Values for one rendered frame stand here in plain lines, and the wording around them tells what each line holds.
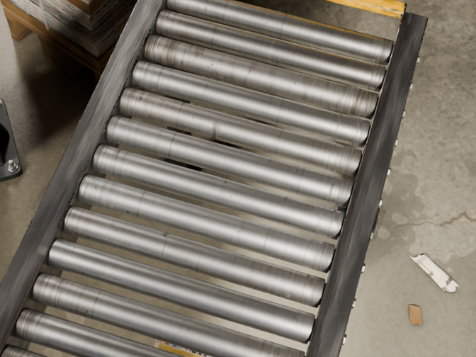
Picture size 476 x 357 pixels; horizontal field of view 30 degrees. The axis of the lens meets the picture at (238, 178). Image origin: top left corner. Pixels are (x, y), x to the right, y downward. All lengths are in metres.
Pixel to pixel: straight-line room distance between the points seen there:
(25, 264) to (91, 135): 0.26
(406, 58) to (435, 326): 0.86
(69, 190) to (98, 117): 0.15
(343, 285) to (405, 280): 0.92
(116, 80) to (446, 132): 1.23
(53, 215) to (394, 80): 0.67
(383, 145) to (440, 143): 1.00
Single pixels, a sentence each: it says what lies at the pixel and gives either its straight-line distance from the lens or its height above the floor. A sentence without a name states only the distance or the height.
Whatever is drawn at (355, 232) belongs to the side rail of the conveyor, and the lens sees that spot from 1.50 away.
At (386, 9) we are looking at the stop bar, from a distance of 1.76.
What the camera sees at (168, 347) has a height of 0.01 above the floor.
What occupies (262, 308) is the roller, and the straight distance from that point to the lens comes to 1.43.
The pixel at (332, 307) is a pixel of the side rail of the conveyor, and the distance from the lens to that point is 1.44.
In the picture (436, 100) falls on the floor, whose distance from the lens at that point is 2.67.
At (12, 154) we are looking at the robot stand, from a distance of 2.54.
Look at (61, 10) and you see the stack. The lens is 2.42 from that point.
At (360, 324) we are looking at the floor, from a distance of 2.30.
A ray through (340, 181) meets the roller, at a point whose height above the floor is 0.80.
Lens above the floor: 2.13
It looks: 60 degrees down
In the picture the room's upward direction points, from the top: 2 degrees clockwise
